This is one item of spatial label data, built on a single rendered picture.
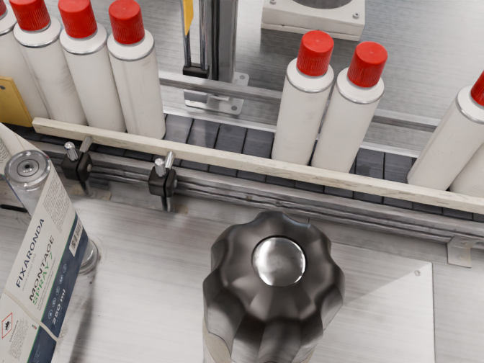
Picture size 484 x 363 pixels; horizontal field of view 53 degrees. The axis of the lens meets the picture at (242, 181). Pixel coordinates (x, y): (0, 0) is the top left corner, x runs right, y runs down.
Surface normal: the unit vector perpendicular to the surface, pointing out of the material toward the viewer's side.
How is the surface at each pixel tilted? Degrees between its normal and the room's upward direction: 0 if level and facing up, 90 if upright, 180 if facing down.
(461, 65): 0
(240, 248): 12
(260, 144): 0
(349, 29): 90
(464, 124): 90
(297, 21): 90
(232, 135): 0
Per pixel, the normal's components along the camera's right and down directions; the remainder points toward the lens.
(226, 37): -0.18, 0.83
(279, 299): 0.07, -0.35
